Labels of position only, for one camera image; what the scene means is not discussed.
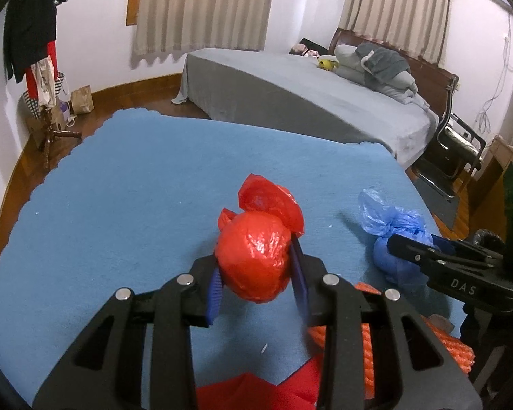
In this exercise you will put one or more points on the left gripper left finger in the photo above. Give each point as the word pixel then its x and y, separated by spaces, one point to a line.
pixel 102 368

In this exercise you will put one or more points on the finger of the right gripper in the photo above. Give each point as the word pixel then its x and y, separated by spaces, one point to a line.
pixel 458 252

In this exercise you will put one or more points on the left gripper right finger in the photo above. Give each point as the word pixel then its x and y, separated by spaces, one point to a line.
pixel 326 299

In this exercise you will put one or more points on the orange foam net sleeve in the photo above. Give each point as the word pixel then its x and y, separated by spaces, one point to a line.
pixel 421 353

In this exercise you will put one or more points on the blue plastic bag ball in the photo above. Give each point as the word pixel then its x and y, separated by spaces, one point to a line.
pixel 396 231

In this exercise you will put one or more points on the red cloth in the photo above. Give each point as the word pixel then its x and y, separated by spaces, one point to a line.
pixel 247 391

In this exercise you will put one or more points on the red plastic bag ball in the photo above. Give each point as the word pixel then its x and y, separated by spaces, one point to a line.
pixel 253 246

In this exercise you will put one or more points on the wooden side desk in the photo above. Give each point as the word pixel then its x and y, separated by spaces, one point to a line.
pixel 498 157

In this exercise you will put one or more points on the black chair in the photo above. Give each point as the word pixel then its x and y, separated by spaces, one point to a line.
pixel 454 153

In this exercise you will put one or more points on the blue table cloth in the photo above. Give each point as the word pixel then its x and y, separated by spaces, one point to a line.
pixel 137 202

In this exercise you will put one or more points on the wooden headboard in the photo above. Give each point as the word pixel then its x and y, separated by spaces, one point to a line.
pixel 434 83

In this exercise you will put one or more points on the grey pillows pile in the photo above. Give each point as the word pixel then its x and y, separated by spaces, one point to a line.
pixel 379 69

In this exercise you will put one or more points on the yellow plush toy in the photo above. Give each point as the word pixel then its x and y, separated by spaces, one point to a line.
pixel 327 64

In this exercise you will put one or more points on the bed with grey sheet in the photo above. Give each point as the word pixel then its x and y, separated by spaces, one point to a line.
pixel 292 94

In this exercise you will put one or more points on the wooden coat rack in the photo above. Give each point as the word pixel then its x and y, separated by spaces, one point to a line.
pixel 52 118

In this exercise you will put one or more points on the right beige curtain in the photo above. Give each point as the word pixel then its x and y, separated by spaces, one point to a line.
pixel 416 27

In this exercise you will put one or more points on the beige curtain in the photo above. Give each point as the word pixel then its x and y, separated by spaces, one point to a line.
pixel 416 27
pixel 165 26

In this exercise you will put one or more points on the brown paper bag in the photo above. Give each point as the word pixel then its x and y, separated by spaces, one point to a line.
pixel 81 100

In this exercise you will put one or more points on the red garment on rack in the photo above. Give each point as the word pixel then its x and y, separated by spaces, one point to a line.
pixel 42 76

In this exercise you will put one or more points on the left beige curtain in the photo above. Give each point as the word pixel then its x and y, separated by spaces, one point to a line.
pixel 165 26

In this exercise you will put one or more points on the black coat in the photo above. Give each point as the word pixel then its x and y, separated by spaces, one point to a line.
pixel 29 26

